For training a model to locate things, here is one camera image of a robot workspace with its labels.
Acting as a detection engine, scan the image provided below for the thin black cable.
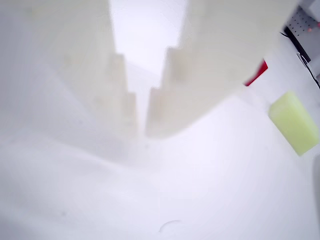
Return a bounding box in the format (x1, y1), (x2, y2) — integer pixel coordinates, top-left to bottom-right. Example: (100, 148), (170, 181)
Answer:
(296, 51), (320, 90)

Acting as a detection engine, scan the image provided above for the white round plate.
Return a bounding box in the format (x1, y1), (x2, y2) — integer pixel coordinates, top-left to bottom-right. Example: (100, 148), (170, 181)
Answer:
(0, 136), (320, 240)

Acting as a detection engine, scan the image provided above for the pale yellow rectangular block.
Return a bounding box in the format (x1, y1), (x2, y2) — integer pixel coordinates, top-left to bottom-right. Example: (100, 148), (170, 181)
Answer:
(268, 90), (320, 157)

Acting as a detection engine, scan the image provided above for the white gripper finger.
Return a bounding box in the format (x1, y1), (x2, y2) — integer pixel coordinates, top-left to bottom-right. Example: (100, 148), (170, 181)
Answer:
(145, 0), (300, 139)
(0, 0), (140, 156)

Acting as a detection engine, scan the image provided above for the red cube block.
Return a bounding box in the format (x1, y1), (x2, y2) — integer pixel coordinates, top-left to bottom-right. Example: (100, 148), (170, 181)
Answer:
(243, 59), (269, 88)

